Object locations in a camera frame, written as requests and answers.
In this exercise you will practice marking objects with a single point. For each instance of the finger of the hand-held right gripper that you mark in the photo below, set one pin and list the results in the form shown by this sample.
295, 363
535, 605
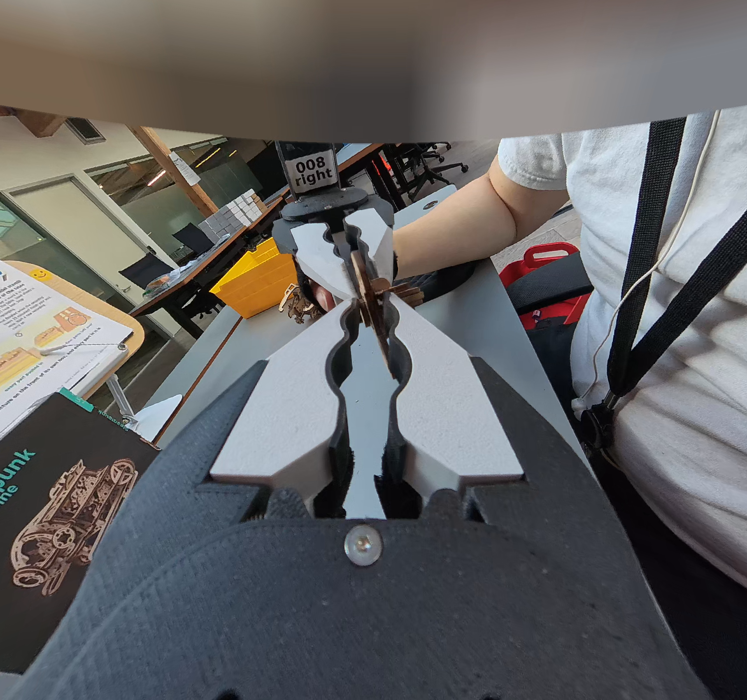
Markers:
318, 256
378, 245

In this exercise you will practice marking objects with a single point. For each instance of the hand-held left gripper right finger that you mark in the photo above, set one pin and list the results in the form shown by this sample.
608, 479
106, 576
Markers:
449, 408

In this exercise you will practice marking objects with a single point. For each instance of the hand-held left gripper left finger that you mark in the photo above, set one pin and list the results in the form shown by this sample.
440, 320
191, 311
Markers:
280, 402

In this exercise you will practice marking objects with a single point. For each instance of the round wooden model part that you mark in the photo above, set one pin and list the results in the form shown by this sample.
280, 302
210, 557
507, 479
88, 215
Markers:
370, 300

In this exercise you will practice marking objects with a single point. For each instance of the person's right forearm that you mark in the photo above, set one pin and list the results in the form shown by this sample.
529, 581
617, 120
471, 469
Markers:
461, 221

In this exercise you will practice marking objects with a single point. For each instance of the partly built wooden model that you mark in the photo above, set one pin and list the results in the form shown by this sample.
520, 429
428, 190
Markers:
300, 303

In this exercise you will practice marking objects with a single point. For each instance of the wooden model strips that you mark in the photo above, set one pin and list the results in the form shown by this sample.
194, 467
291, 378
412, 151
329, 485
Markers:
408, 293

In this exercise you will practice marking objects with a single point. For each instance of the black model kit box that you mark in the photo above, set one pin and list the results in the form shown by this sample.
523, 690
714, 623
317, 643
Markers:
64, 507

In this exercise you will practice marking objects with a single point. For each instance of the person's right hand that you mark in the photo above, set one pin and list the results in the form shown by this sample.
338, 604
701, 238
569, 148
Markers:
324, 298

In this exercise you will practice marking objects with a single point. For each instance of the yellow plastic bin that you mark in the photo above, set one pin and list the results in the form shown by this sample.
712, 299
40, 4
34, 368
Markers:
257, 285

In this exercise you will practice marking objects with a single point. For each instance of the black round pad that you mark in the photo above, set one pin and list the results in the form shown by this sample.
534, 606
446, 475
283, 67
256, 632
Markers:
446, 280

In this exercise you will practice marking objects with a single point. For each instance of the black office chair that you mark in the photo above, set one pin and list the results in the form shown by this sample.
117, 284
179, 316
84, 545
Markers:
429, 166

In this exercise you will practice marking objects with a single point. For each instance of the stack of grey boxes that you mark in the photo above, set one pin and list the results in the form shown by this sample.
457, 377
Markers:
230, 218

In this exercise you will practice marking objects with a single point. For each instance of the long wooden desk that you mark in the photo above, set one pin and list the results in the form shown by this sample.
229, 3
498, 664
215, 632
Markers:
192, 271

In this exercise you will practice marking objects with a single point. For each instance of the white paper notice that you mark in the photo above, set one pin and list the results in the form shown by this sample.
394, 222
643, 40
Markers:
185, 167

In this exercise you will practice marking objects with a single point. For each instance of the wooden book stand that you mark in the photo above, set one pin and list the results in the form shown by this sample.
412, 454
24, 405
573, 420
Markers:
131, 341

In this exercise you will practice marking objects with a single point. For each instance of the red plastic case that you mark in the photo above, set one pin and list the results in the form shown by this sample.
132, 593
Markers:
548, 256

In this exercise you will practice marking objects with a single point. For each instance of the black chair backrest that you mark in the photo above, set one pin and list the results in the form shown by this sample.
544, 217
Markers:
146, 271

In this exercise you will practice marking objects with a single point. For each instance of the instruction booklet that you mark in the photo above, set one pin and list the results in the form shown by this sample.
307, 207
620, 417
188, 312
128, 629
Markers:
41, 338

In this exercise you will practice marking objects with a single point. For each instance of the person in white shirt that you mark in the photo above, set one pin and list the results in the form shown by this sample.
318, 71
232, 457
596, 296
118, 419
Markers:
688, 315

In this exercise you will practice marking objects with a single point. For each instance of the wooden post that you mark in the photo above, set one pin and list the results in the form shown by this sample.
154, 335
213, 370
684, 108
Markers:
178, 172

